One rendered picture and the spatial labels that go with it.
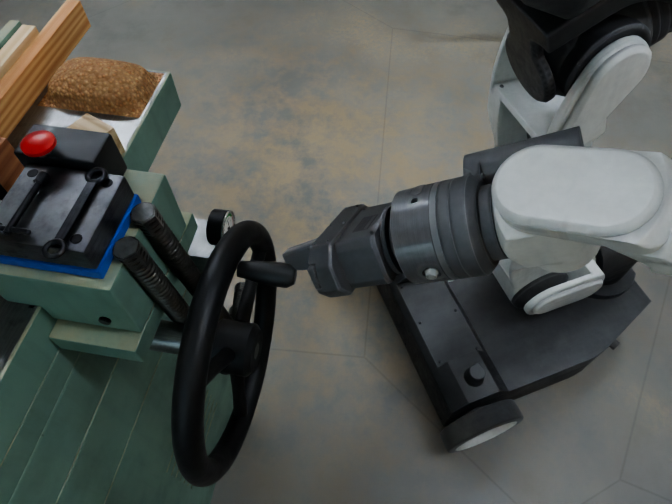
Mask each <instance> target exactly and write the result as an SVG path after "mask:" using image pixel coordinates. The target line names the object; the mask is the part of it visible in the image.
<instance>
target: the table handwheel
mask: <svg viewBox="0 0 672 504"><path fill-rule="evenodd" d="M249 247H250V248H251V250H252V255H251V259H250V261H274V262H276V256H275V249H274V245H273V241H272V239H271V236H270V234H269V232H268V230H267V229H266V228H265V227H264V226H263V225H262V224H260V223H259V222H257V221H253V220H245V221H241V222H239V223H237V224H235V225H233V226H232V227H231V228H230V229H229V230H228V231H227V232H226V233H225V234H224V235H223V236H222V237H221V239H220V240H219V241H218V243H217V244H216V246H215V248H214V249H213V251H212V253H211V255H210V256H209V258H208V260H207V262H206V264H205V267H204V269H203V271H202V273H201V276H200V278H199V281H198V284H197V286H196V289H195V292H194V295H193V298H192V301H191V304H190V307H189V311H188V314H187V318H186V321H185V324H181V323H176V322H173V321H169V320H163V319H161V321H160V324H159V326H158V329H157V331H156V334H155V336H154V339H153V341H152V344H151V346H150V349H149V350H154V351H160V352H166V353H172V354H178V357H177V363H176V369H175V376H174V384H173V394H172V408H171V434H172V445H173V451H174V456H175V460H176V463H177V466H178V469H179V471H180V473H181V474H182V476H183V477H184V479H185V480H186V481H187V482H189V483H190V484H192V485H193V486H197V487H207V486H210V485H213V484H214V483H216V482H218V481H219V480H220V479H221V478H222V477H223V476H224V475H225V474H226V473H227V471H228V470H229V469H230V467H231V466H232V464H233V462H234V461H235V459H236V457H237V455H238V453H239V451H240V449H241V447H242V445H243V442H244V440H245V438H246V435H247V433H248V430H249V427H250V425H251V422H252V419H253V416H254V412H255V409H256V406H257V403H258V399H259V396H260V392H261V388H262V384H263V380H264V376H265V371H266V367H267V362H268V357H269V351H270V346H271V340H272V333H273V326H274V317H275V307H276V291H277V287H273V286H269V285H265V284H261V283H257V282H253V281H250V280H247V279H246V280H245V284H244V288H243V291H242V295H241V298H240V302H239V305H238V309H237V312H236V315H235V319H234V320H230V319H221V320H220V321H219V318H220V314H221V311H222V307H223V304H224V301H225V298H226V295H227V291H228V289H229V286H230V283H231V280H232V278H233V275H234V273H235V271H236V269H237V266H238V264H239V262H240V261H241V259H242V257H243V255H244V254H245V252H246V251H247V249H248V248H249ZM255 295H256V302H255V315H254V323H249V322H250V318H251V313H252V309H253V304H254V299H255ZM219 373H224V374H230V378H231V385H232V394H233V411H232V413H231V416H230V418H229V421H228V423H227V426H226V428H225V430H224V432H223V434H222V436H221V438H220V439H219V441H218V443H217V444H216V446H215V448H214V449H213V450H212V452H211V453H210V454H209V455H207V452H206V447H205V438H204V406H205V394H206V386H207V385H208V384H209V383H210V382H211V381H212V380H213V379H214V378H215V377H216V375H217V374H219Z"/></svg>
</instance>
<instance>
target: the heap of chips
mask: <svg viewBox="0 0 672 504"><path fill-rule="evenodd" d="M163 75H164V73H155V72H148V71H147V70H146V69H145V68H143V67H142V66H140V65H137V64H134V63H130V62H124V61H118V60H112V59H104V58H94V57H76V58H72V59H70V60H67V61H65V62H64V63H63V64H62V65H61V66H60V67H59V68H58V69H57V71H56V72H55V73H54V75H53V76H52V78H51V79H50V81H49V84H48V91H47V93H46V95H45V96H44V97H43V99H42V100H41V101H40V103H39V104H38V105H37V106H44V107H52V108H60V109H68V110H76V111H85V112H93V113H101V114H109V115H118V116H126V117H134V118H140V116H141V114H142V112H143V111H144V109H145V107H146V105H147V104H148V102H149V100H150V98H151V96H152V95H153V93H154V91H155V89H156V87H157V86H158V84H159V82H160V80H161V79H162V77H163Z"/></svg>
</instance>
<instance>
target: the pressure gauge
mask: <svg viewBox="0 0 672 504"><path fill-rule="evenodd" d="M227 220H228V222H227ZM228 223H229V225H228ZM233 225H235V215H234V212H233V211H232V210H223V209H213V210H212V211H211V213H210V215H209V217H208V221H207V226H206V237H207V241H208V242H209V244H211V245H216V244H217V243H218V241H219V240H220V239H221V237H222V236H223V235H224V234H225V233H226V232H227V231H228V227H229V226H230V228H231V227H232V226H233Z"/></svg>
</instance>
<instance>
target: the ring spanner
mask: <svg viewBox="0 0 672 504"><path fill-rule="evenodd" d="M98 172H100V173H102V176H101V177H100V178H98V179H91V176H92V175H93V174H95V173H98ZM107 177H108V172H107V170H106V169H105V168H102V167H94V168H92V169H90V170H88V171H87V173H86V175H85V180H86V181H87V183H86V185H85V187H84V188H83V190H82V192H81V193H80V195H79V197H78V199H77V200H76V202H75V204H74V205H73V207H72V209H71V211H70V212H69V214H68V216H67V217H66V219H65V221H64V223H63V224H62V226H61V228H60V229H59V231H58V233H57V234H56V236H55V238H54V239H51V240H49V241H47V242H46V243H45V244H44V245H43V247H42V251H41V252H42V255H43V256H44V257H45V258H46V259H50V260H54V259H58V258H60V257H62V256H63V255H64V254H65V253H66V251H67V247H68V246H67V243H66V240H67V238H68V236H69V235H70V233H71V231H72V229H73V227H74V226H75V224H76V222H77V220H78V219H79V217H80V215H81V213H82V212H83V210H84V208H85V206H86V204H87V203H88V201H89V199H90V197H91V196H92V194H93V192H94V190H95V189H96V187H97V185H98V184H101V183H103V182H104V181H105V180H106V179H107ZM56 244H58V245H60V246H61V248H60V249H59V251H57V252H56V253H52V254H51V253H49V252H48V250H49V248H50V247H51V246H53V245H56Z"/></svg>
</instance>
